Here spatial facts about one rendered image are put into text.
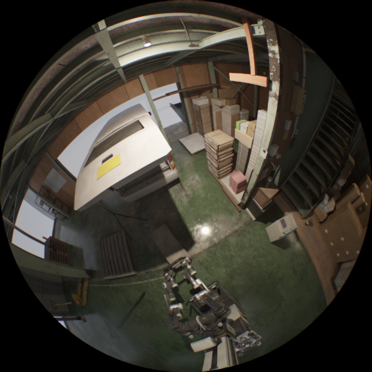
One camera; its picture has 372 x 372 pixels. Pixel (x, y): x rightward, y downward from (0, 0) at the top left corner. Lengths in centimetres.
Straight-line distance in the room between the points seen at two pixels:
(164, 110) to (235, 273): 632
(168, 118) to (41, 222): 973
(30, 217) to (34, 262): 559
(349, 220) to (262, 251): 213
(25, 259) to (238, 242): 455
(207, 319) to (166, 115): 640
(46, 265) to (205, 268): 361
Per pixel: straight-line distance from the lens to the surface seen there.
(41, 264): 356
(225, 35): 152
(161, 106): 583
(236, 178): 236
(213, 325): 129
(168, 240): 225
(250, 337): 159
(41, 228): 891
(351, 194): 359
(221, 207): 251
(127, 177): 102
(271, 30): 123
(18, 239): 845
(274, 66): 115
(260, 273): 253
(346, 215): 309
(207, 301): 128
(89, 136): 627
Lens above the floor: 229
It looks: 53 degrees down
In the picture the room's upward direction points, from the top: 21 degrees counter-clockwise
